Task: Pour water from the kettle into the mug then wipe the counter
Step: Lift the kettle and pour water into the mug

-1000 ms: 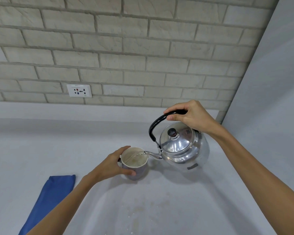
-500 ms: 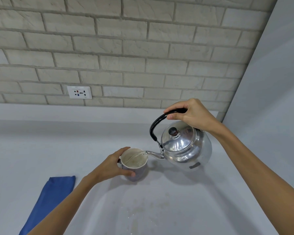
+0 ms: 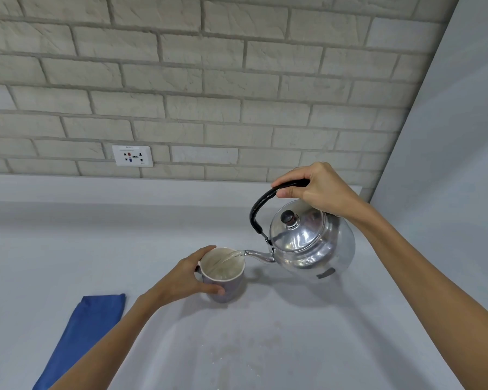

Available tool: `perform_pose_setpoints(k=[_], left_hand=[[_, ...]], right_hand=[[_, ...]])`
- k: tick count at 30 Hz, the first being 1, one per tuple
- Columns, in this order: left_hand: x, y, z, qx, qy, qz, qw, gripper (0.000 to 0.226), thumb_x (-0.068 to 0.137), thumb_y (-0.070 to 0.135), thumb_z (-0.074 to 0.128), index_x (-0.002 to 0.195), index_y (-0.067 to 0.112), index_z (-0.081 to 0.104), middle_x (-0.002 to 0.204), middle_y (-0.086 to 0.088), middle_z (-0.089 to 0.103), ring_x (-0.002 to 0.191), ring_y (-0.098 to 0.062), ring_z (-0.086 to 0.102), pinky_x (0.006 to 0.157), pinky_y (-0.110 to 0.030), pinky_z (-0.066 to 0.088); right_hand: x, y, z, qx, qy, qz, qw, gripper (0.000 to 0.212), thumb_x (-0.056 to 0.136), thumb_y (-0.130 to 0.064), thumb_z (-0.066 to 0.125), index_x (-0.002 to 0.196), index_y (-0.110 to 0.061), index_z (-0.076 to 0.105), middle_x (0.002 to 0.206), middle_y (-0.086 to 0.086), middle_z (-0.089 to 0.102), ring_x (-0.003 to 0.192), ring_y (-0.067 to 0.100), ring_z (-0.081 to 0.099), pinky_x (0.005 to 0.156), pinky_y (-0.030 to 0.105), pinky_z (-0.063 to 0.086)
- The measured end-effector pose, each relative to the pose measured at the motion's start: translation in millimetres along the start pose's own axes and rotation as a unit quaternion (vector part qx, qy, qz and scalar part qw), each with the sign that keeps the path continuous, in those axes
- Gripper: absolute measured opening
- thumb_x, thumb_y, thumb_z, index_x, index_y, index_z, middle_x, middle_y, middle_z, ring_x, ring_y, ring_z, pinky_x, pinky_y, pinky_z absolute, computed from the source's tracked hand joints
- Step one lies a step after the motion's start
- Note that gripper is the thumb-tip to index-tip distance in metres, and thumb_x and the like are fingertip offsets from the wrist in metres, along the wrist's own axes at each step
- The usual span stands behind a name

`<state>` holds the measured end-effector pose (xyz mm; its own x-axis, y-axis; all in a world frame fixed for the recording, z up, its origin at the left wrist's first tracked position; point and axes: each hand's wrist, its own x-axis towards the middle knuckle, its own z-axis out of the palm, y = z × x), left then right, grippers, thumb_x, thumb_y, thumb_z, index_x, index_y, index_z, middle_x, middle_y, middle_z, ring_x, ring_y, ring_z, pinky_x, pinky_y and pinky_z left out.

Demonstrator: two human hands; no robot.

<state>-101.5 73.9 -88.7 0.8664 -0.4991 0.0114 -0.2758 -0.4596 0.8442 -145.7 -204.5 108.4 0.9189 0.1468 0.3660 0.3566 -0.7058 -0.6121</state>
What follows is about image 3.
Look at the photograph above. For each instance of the person's right hand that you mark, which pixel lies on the person's right hand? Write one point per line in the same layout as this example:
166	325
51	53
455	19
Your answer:
325	186

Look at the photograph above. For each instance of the person's left hand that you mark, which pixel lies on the person's left hand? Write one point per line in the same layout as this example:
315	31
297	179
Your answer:
183	280

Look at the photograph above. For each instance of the blue cloth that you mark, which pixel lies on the blue cloth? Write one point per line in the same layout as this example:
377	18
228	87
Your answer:
85	324

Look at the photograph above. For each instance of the person's right forearm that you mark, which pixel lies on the person's right forearm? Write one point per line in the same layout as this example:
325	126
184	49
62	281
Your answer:
431	288

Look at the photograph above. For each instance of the person's left forearm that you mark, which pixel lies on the person's left forearm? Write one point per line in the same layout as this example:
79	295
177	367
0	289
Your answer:
105	349

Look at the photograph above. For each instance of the white countertop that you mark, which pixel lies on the white countertop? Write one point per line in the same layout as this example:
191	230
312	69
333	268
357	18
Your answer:
65	247

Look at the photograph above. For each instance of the silver kettle lid black knob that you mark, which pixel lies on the silver kettle lid black knob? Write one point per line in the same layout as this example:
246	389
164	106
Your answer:
305	235

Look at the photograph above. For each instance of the white tall cabinet panel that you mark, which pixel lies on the white tall cabinet panel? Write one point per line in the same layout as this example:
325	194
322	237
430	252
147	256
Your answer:
451	158

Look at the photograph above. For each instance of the white wall power outlet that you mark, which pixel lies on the white wall power outlet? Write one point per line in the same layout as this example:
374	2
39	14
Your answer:
132	156

